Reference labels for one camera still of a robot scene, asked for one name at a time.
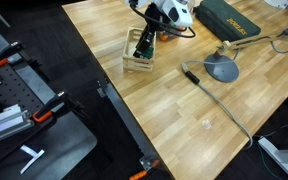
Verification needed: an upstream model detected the thin black floor cable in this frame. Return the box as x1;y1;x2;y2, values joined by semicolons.
253;120;288;140

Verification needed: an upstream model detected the white metal table leg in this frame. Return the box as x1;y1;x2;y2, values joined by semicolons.
257;137;288;180

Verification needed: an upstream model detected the black perforated mounting board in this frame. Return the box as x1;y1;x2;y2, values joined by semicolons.
0;54;68;168

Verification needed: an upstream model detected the white round object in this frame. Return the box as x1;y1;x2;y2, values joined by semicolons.
263;0;288;10

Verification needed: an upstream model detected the aluminium extrusion rail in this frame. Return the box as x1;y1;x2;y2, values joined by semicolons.
0;103;35;148

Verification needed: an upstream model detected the grey round lamp base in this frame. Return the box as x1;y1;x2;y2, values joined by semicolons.
203;53;240;84

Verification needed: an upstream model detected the steel bar clamp orange handle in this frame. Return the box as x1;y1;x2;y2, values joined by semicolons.
96;78;162;180

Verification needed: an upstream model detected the black clamp with orange handle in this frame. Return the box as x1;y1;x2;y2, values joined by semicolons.
32;90;86;124
0;41;27;69

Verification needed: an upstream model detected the dark grey rounded plate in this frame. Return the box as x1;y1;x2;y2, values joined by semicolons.
15;111;98;180

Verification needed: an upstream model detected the large green-faced rubik's cube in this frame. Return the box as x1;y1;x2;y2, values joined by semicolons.
140;46;155;61

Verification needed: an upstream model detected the light wooden slatted crate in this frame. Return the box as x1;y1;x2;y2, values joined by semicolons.
122;26;158;73

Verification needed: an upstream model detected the dark green zipped case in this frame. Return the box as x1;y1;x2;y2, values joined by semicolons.
193;0;262;43

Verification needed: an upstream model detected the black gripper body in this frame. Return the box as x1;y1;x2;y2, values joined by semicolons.
143;3;168;35

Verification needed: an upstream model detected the small clear plastic cup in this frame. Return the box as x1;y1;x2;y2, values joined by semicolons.
201;119;213;131

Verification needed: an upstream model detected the grey lamp power cable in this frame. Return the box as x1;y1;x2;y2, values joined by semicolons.
269;39;288;55

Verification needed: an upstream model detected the grey cable with black connector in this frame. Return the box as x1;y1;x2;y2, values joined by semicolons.
181;59;254;150

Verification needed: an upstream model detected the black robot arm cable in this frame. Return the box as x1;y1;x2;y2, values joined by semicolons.
129;2;197;40

